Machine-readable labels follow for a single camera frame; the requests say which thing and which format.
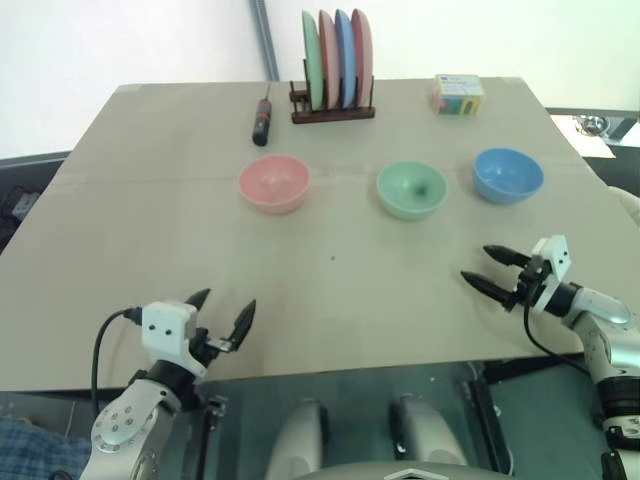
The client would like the pink bowl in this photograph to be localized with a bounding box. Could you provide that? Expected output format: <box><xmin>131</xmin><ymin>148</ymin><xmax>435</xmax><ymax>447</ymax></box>
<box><xmin>238</xmin><ymin>154</ymin><xmax>313</xmax><ymax>216</ymax></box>

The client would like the blue plate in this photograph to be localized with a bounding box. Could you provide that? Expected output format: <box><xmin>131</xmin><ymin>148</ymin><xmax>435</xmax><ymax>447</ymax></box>
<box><xmin>333</xmin><ymin>7</ymin><xmax>358</xmax><ymax>108</ymax></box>

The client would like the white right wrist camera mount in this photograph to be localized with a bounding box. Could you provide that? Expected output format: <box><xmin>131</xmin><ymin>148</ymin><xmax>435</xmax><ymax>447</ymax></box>
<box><xmin>528</xmin><ymin>234</ymin><xmax>573</xmax><ymax>315</ymax></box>

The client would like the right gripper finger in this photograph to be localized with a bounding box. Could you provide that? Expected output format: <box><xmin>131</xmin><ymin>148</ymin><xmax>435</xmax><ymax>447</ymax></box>
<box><xmin>481</xmin><ymin>243</ymin><xmax>533</xmax><ymax>270</ymax></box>
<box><xmin>459</xmin><ymin>270</ymin><xmax>517</xmax><ymax>312</ymax></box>

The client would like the silver metal object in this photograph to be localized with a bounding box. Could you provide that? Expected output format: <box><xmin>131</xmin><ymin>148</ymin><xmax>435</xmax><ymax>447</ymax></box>
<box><xmin>573</xmin><ymin>114</ymin><xmax>610</xmax><ymax>135</ymax></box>

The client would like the light pink plate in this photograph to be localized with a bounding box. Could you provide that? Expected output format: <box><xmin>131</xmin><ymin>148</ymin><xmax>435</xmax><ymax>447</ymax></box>
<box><xmin>317</xmin><ymin>9</ymin><xmax>342</xmax><ymax>109</ymax></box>

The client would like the green plate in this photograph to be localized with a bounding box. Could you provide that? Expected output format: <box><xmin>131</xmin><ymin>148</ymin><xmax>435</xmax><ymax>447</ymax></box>
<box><xmin>301</xmin><ymin>9</ymin><xmax>323</xmax><ymax>109</ymax></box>

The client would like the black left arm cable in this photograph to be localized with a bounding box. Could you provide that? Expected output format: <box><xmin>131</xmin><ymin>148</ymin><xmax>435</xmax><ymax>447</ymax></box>
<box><xmin>90</xmin><ymin>307</ymin><xmax>146</xmax><ymax>417</ymax></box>

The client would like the grey robot torso edge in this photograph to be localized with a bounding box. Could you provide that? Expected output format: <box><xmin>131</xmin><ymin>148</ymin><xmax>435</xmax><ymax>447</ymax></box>
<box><xmin>298</xmin><ymin>460</ymin><xmax>502</xmax><ymax>480</ymax></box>

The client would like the clear box of colourful clips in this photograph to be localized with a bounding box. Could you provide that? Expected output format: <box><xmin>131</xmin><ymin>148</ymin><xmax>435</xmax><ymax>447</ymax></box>
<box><xmin>430</xmin><ymin>73</ymin><xmax>486</xmax><ymax>119</ymax></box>

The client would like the dark wooden plate rack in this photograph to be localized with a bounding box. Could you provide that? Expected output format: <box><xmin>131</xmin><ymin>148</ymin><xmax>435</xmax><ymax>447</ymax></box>
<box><xmin>289</xmin><ymin>58</ymin><xmax>377</xmax><ymax>126</ymax></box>

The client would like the blue bowl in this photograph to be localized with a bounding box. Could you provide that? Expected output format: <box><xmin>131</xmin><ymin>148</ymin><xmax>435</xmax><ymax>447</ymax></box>
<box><xmin>471</xmin><ymin>147</ymin><xmax>546</xmax><ymax>206</ymax></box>

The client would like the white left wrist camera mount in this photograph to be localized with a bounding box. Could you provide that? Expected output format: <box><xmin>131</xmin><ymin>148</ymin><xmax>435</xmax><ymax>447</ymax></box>
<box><xmin>141</xmin><ymin>300</ymin><xmax>209</xmax><ymax>379</ymax></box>

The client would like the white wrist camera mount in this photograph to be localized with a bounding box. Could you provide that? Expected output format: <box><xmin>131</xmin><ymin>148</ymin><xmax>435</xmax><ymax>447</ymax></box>
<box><xmin>141</xmin><ymin>300</ymin><xmax>209</xmax><ymax>379</ymax></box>
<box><xmin>528</xmin><ymin>234</ymin><xmax>573</xmax><ymax>315</ymax></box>

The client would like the black table frame bracket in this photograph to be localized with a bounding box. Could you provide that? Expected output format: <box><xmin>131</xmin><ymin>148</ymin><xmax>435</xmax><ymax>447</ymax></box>
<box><xmin>460</xmin><ymin>363</ymin><xmax>517</xmax><ymax>477</ymax></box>

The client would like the white paper sheet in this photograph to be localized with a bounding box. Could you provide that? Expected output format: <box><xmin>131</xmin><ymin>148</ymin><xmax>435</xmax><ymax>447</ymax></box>
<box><xmin>551</xmin><ymin>116</ymin><xmax>620</xmax><ymax>160</ymax></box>

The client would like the black handled screwdriver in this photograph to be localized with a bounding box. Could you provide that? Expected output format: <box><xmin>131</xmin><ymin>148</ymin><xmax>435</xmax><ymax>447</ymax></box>
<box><xmin>251</xmin><ymin>82</ymin><xmax>275</xmax><ymax>148</ymax></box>

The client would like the blue plaid cloth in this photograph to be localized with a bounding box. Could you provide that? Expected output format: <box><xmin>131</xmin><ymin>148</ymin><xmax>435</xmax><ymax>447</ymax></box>
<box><xmin>0</xmin><ymin>413</ymin><xmax>94</xmax><ymax>480</ymax></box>

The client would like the grey rounded robot leg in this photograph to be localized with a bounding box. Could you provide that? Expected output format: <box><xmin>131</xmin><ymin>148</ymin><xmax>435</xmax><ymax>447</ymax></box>
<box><xmin>388</xmin><ymin>394</ymin><xmax>470</xmax><ymax>467</ymax></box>
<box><xmin>263</xmin><ymin>397</ymin><xmax>332</xmax><ymax>480</ymax></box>

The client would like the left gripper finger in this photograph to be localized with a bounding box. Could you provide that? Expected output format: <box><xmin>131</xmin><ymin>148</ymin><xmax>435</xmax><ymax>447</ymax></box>
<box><xmin>229</xmin><ymin>298</ymin><xmax>259</xmax><ymax>352</ymax></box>
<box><xmin>184</xmin><ymin>288</ymin><xmax>213</xmax><ymax>316</ymax></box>

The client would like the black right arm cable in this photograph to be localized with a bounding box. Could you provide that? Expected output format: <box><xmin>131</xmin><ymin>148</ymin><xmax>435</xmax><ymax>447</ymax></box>
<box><xmin>522</xmin><ymin>298</ymin><xmax>601</xmax><ymax>377</ymax></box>

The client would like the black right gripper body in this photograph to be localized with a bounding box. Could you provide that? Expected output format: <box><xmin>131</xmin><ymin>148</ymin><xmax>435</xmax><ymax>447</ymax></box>
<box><xmin>512</xmin><ymin>254</ymin><xmax>552</xmax><ymax>308</ymax></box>

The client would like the dark pink plate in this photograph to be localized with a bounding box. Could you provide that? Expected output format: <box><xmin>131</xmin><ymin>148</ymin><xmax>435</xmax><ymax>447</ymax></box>
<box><xmin>349</xmin><ymin>6</ymin><xmax>375</xmax><ymax>108</ymax></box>

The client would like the grey metal post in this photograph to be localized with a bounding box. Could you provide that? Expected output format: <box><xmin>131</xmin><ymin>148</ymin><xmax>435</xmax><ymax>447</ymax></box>
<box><xmin>248</xmin><ymin>0</ymin><xmax>281</xmax><ymax>82</ymax></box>

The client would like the white connector block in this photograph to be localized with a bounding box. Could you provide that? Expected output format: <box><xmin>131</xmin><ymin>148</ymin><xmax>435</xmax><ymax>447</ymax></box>
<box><xmin>13</xmin><ymin>191</ymin><xmax>40</xmax><ymax>218</ymax></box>

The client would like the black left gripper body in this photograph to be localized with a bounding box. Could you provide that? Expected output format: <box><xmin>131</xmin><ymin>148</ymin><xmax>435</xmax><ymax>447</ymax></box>
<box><xmin>189</xmin><ymin>326</ymin><xmax>236</xmax><ymax>370</ymax></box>

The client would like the green bowl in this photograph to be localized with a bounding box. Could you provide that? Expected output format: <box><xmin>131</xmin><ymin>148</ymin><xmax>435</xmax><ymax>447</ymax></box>
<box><xmin>375</xmin><ymin>160</ymin><xmax>449</xmax><ymax>222</ymax></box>

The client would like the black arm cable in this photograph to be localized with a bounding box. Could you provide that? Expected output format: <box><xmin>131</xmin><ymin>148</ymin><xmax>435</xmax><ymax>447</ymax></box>
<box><xmin>522</xmin><ymin>298</ymin><xmax>601</xmax><ymax>377</ymax></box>
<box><xmin>90</xmin><ymin>307</ymin><xmax>146</xmax><ymax>417</ymax></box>

